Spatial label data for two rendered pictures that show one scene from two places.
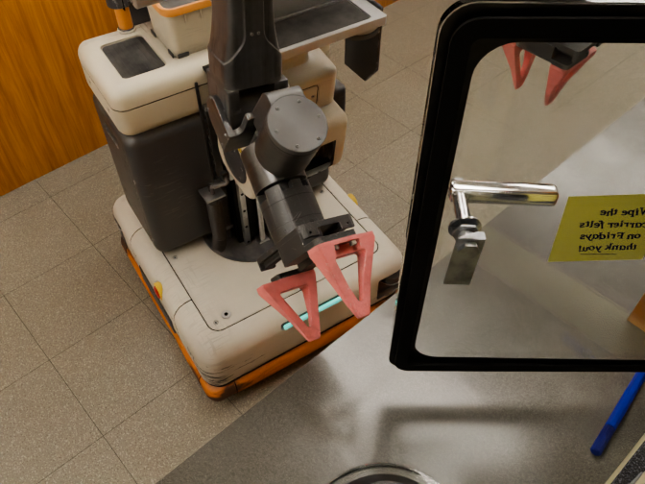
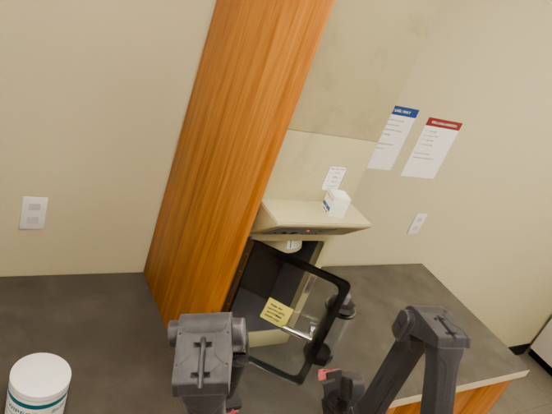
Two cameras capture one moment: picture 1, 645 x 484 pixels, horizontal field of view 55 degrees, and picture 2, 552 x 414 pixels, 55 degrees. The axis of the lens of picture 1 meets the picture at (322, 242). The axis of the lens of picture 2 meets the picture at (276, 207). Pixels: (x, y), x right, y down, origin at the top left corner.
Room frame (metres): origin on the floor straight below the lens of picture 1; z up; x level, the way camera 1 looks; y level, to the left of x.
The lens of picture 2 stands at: (1.56, -0.22, 2.12)
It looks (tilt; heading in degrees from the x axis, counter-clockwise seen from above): 26 degrees down; 185
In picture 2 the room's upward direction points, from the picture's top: 21 degrees clockwise
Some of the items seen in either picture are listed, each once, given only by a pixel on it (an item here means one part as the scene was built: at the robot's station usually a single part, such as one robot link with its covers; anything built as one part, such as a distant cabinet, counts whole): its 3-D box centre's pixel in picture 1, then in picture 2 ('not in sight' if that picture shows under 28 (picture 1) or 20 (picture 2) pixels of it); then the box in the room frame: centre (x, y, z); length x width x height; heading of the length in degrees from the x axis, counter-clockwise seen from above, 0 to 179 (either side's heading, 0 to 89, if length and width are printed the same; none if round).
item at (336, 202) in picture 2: not in sight; (335, 203); (0.22, -0.19, 1.54); 0.05 x 0.05 x 0.06; 31
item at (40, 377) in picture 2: not in sight; (37, 395); (0.75, -0.66, 1.02); 0.13 x 0.13 x 0.15
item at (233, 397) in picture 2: not in sight; (224, 384); (0.66, -0.27, 1.21); 0.10 x 0.07 x 0.07; 43
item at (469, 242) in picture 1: (462, 256); not in sight; (0.31, -0.11, 1.18); 0.02 x 0.02 x 0.06; 89
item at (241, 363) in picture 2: not in sight; (232, 362); (0.65, -0.27, 1.27); 0.07 x 0.06 x 0.07; 16
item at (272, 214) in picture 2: not in sight; (310, 227); (0.26, -0.23, 1.46); 0.32 x 0.12 x 0.10; 132
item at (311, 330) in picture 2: not in sight; (298, 330); (0.36, -0.15, 1.20); 0.10 x 0.05 x 0.03; 89
